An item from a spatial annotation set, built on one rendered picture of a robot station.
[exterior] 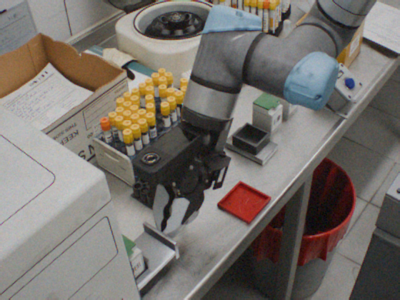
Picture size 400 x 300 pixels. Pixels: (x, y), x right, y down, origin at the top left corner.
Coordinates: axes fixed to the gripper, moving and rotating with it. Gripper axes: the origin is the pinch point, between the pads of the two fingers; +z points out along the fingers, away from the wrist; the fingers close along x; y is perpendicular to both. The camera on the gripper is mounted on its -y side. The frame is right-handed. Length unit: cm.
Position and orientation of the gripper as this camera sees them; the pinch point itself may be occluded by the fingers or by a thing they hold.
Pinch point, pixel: (162, 234)
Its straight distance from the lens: 76.9
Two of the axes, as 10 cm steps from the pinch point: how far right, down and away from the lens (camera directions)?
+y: 5.7, -1.2, 8.2
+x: -7.8, -4.0, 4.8
